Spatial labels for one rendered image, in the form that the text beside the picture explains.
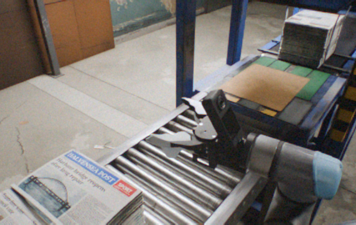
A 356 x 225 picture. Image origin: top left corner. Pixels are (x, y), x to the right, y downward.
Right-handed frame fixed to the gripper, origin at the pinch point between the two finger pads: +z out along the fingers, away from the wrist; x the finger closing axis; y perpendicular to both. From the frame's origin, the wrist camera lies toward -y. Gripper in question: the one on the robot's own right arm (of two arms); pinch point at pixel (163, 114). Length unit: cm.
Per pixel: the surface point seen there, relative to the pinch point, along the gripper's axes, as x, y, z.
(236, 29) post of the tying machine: 144, 47, 36
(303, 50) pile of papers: 149, 56, -10
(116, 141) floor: 82, 136, 115
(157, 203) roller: 2.3, 44.5, 9.2
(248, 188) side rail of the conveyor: 24, 47, -15
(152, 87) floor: 179, 149, 145
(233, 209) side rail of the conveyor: 12.9, 45.9, -13.9
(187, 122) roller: 49, 51, 23
